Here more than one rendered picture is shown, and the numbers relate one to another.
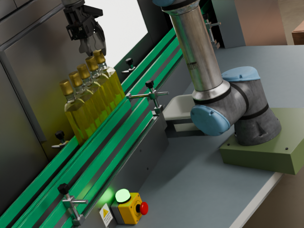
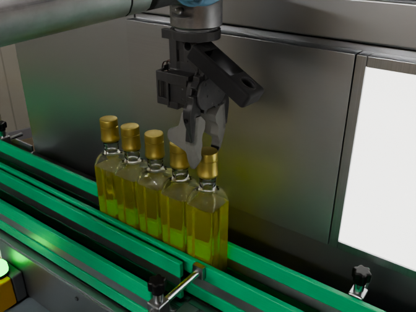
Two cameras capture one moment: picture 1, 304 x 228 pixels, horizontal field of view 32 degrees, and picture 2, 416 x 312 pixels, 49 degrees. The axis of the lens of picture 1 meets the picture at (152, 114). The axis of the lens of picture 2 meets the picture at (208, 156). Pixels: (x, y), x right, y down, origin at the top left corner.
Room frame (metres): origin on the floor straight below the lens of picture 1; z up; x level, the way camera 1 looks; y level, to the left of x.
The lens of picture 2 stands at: (1.89, -0.55, 1.48)
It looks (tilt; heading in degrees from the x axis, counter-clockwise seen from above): 27 degrees down; 94
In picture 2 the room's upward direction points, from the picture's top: straight up
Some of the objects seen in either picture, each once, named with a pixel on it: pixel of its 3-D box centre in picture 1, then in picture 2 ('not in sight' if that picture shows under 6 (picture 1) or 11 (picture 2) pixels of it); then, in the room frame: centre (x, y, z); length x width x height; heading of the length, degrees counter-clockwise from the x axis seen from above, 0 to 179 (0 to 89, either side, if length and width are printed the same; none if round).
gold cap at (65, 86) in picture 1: (66, 87); (109, 129); (1.65, 0.23, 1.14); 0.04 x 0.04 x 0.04
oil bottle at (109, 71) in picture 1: (114, 93); (207, 239); (1.85, 0.11, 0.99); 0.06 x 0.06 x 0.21; 59
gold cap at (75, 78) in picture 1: (75, 78); (130, 137); (1.70, 0.20, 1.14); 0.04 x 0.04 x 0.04
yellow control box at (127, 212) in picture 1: (129, 208); (0, 287); (1.40, 0.17, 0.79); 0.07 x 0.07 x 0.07; 57
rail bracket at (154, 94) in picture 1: (148, 97); (169, 301); (1.79, -0.01, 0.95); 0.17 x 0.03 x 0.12; 57
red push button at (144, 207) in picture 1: (141, 208); not in sight; (1.37, 0.13, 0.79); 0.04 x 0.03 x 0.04; 147
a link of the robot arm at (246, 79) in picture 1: (241, 89); not in sight; (1.51, -0.29, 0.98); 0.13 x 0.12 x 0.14; 128
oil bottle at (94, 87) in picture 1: (99, 109); (158, 216); (1.75, 0.17, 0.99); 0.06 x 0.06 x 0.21; 58
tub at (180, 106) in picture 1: (195, 113); not in sight; (1.84, -0.16, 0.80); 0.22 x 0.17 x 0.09; 57
